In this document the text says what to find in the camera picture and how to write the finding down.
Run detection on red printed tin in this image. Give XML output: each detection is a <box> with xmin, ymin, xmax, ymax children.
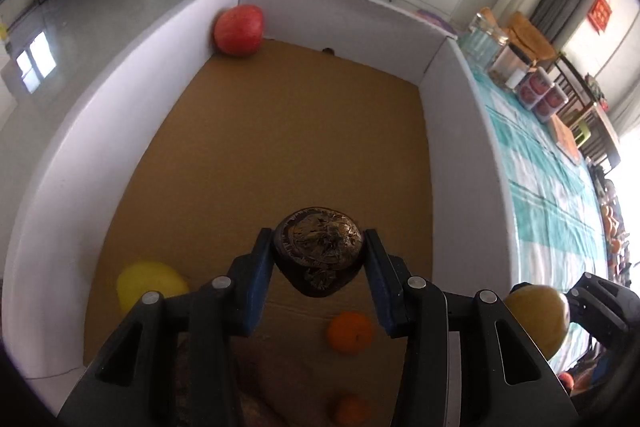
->
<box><xmin>534</xmin><ymin>84</ymin><xmax>567</xmax><ymax>124</ymax></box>
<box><xmin>516</xmin><ymin>69</ymin><xmax>551</xmax><ymax>110</ymax></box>

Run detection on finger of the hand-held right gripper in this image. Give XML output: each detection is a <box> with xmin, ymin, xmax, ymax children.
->
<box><xmin>565</xmin><ymin>272</ymin><xmax>632</xmax><ymax>345</ymax></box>

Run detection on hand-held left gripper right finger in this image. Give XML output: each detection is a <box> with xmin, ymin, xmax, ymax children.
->
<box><xmin>364</xmin><ymin>228</ymin><xmax>580</xmax><ymax>427</ymax></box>

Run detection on pile of oranges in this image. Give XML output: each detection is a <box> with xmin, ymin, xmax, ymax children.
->
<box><xmin>600</xmin><ymin>204</ymin><xmax>627</xmax><ymax>258</ymax></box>

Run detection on yellow-green citrus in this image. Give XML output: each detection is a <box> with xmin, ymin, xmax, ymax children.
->
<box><xmin>502</xmin><ymin>284</ymin><xmax>572</xmax><ymax>360</ymax></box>

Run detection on yellow chair cushion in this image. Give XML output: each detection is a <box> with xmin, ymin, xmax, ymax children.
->
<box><xmin>506</xmin><ymin>12</ymin><xmax>557</xmax><ymax>64</ymax></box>

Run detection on red wall decoration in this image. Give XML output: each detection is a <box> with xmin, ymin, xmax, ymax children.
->
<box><xmin>587</xmin><ymin>0</ymin><xmax>614</xmax><ymax>35</ymax></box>

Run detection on yellow round fruit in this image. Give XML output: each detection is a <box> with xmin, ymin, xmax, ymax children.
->
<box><xmin>116</xmin><ymin>261</ymin><xmax>191</xmax><ymax>325</ymax></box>

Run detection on orange cover book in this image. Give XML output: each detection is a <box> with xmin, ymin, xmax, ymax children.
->
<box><xmin>549</xmin><ymin>114</ymin><xmax>584</xmax><ymax>166</ymax></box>

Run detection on wooden chair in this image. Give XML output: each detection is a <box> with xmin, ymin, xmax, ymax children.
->
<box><xmin>554</xmin><ymin>53</ymin><xmax>610</xmax><ymax>130</ymax></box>

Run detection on clear canister with black lid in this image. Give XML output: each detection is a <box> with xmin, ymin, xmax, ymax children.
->
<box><xmin>489</xmin><ymin>44</ymin><xmax>532</xmax><ymax>88</ymax></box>

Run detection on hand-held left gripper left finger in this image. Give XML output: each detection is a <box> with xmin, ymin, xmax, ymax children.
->
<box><xmin>59</xmin><ymin>228</ymin><xmax>275</xmax><ymax>427</ymax></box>

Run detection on small tangerine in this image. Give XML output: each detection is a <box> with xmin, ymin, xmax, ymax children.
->
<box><xmin>326</xmin><ymin>311</ymin><xmax>376</xmax><ymax>354</ymax></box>
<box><xmin>332</xmin><ymin>393</ymin><xmax>374</xmax><ymax>427</ymax></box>

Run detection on white foam box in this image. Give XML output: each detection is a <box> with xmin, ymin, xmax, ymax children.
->
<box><xmin>0</xmin><ymin>0</ymin><xmax>516</xmax><ymax>383</ymax></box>

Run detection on clear glass jar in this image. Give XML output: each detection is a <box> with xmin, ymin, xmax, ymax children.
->
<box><xmin>469</xmin><ymin>8</ymin><xmax>509</xmax><ymax>72</ymax></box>

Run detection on red apple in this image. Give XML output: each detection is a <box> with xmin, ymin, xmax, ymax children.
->
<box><xmin>213</xmin><ymin>5</ymin><xmax>266</xmax><ymax>56</ymax></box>

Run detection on fruit print cushion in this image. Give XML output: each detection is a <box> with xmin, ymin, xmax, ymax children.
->
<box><xmin>415</xmin><ymin>9</ymin><xmax>459</xmax><ymax>36</ymax></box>

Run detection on dark brown wrinkled fruit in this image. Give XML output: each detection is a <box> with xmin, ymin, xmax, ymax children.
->
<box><xmin>272</xmin><ymin>207</ymin><xmax>365</xmax><ymax>299</ymax></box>

